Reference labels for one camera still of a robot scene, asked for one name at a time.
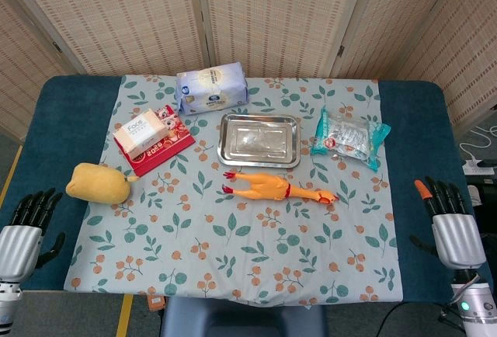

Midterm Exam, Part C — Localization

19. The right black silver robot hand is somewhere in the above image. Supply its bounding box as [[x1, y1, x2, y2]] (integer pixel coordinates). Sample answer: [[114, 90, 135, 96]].
[[409, 175, 488, 271]]

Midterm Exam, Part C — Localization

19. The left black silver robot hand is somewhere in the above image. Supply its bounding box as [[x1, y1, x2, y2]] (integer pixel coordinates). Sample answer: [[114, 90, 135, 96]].
[[0, 187, 67, 282]]

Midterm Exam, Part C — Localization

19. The yellow plush pear toy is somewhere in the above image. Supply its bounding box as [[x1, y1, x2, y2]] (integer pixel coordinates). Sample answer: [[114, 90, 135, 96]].
[[64, 162, 140, 204]]

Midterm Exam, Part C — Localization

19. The orange rubber chicken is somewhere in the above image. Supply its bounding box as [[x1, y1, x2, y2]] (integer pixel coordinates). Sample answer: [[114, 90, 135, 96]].
[[221, 171, 340, 206]]

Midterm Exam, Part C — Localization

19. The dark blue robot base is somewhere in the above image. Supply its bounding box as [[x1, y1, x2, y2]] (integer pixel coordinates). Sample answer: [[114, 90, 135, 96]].
[[161, 296, 327, 337]]

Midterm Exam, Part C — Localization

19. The metal tray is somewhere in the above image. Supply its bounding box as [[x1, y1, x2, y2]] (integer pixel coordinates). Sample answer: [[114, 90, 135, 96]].
[[216, 113, 303, 169]]

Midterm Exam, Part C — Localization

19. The black equipment case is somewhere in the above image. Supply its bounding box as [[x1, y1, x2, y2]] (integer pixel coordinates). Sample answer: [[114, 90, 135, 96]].
[[467, 175, 497, 233]]

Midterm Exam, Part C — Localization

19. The white power strip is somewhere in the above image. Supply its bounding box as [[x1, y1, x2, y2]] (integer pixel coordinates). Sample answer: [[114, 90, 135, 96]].
[[463, 159, 497, 175]]

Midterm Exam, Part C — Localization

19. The teal padded table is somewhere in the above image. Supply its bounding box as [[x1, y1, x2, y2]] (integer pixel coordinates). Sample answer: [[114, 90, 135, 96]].
[[0, 75, 488, 299]]

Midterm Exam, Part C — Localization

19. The small orange box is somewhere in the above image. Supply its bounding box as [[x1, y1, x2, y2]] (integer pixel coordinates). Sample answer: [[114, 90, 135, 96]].
[[146, 295, 167, 311]]

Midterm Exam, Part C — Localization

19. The teal snack bag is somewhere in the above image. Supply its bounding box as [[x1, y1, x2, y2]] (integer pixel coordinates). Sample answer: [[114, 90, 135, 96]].
[[309, 106, 391, 172]]

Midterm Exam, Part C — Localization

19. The peach Face tissue pack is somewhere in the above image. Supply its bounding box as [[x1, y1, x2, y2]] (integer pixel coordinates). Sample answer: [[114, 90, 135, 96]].
[[112, 107, 172, 158]]

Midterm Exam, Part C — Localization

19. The red box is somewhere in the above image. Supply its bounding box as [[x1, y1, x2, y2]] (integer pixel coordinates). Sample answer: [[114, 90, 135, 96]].
[[114, 103, 196, 178]]

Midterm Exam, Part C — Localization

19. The floral tablecloth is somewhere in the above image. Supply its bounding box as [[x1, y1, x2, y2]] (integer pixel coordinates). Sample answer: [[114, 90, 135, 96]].
[[63, 74, 403, 307]]

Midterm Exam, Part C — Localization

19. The lavender tissue pack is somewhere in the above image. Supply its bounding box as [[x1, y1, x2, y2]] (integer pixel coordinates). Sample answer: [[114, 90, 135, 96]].
[[175, 61, 250, 116]]

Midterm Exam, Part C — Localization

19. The woven folding screen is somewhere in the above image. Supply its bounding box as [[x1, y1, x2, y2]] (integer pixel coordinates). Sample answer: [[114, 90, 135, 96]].
[[0, 0, 497, 142]]

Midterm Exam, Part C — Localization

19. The white power cable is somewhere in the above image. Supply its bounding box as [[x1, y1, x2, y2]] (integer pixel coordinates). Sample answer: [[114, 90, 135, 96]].
[[460, 125, 497, 162]]

